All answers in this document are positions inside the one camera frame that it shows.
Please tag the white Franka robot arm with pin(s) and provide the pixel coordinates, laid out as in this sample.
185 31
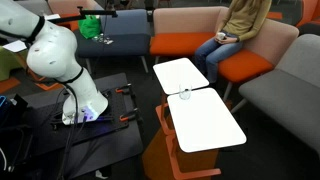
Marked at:
53 56

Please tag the clear glass cup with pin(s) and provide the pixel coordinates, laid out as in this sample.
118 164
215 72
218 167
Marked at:
185 95

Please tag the small white cup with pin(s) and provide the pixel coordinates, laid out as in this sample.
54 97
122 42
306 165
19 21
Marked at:
221 35

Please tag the white top orange side table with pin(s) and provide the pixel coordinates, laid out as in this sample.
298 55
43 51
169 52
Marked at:
180 75
203 121

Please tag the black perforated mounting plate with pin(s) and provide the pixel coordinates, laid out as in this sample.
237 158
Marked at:
115 106

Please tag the navy blue armchair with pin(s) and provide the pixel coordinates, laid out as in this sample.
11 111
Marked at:
126 36

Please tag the small clear glass items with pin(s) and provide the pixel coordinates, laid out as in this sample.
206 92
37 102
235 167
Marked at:
104 40

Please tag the black robot cart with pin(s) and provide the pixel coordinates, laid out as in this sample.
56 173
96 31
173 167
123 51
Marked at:
110 146

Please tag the green bag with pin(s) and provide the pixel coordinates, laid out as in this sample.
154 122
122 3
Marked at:
89 27

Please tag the person in mustard sweater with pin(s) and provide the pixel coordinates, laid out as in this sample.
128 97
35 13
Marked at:
243 20

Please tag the grey fabric sofa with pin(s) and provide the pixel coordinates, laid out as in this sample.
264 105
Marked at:
283 93

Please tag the pink chair with orange seat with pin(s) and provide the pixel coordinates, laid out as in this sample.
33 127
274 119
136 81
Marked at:
66 6

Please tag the black control box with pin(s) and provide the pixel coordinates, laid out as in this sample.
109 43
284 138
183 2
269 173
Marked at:
10 110

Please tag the yellow green chair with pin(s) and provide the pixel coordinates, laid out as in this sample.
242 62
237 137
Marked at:
6 63

